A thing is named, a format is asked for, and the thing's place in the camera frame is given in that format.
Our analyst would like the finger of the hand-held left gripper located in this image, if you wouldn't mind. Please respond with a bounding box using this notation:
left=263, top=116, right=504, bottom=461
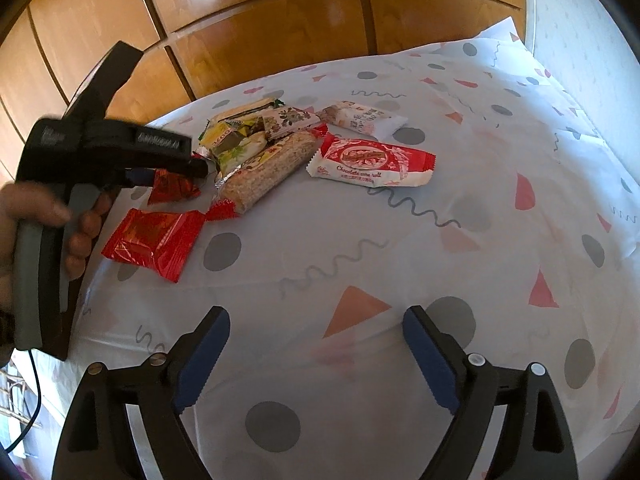
left=145, top=154, right=210, bottom=183

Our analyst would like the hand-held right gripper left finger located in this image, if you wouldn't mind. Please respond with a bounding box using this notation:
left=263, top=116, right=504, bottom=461
left=52, top=305, right=231, bottom=480

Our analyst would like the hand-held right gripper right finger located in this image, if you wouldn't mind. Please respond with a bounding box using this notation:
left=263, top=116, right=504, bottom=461
left=402, top=305, right=586, bottom=480

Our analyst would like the small red foil candy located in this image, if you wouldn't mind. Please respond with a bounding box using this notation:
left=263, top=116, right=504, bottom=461
left=147, top=169, right=202, bottom=206

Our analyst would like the clear-wrapped grain bar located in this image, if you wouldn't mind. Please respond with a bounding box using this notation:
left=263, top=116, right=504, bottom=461
left=206, top=130, right=323, bottom=221

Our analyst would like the large red foil packet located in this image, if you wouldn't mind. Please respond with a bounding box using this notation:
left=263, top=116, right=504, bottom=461
left=101, top=207, right=206, bottom=283

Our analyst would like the brown floral packet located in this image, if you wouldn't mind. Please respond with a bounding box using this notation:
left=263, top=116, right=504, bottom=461
left=261, top=105, right=321, bottom=141

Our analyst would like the person's left hand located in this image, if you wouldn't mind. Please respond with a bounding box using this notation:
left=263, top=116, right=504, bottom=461
left=0, top=180, right=113, bottom=313

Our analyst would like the yellow green snack packet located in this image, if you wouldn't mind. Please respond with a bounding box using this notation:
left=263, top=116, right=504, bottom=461
left=215, top=132, right=267, bottom=177

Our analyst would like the yellow packet green edge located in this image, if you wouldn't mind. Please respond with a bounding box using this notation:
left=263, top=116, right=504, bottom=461
left=210, top=97, right=278, bottom=123

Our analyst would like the printed bedsheet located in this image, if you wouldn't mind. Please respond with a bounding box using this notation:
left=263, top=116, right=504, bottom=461
left=10, top=17, right=640, bottom=480

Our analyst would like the wooden wardrobe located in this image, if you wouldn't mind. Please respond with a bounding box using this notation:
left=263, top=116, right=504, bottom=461
left=0, top=0, right=531, bottom=186

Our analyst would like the red white roll packet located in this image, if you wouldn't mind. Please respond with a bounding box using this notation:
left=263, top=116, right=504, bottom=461
left=306, top=131, right=437, bottom=188

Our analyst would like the white floral packet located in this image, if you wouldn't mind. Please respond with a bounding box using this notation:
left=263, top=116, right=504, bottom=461
left=317, top=101, right=408, bottom=138

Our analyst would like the printed pillow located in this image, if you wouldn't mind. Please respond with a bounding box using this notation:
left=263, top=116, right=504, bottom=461
left=395, top=17, right=637, bottom=261

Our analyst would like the black cable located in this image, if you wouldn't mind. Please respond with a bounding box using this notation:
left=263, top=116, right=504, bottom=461
left=0, top=347, right=42, bottom=453

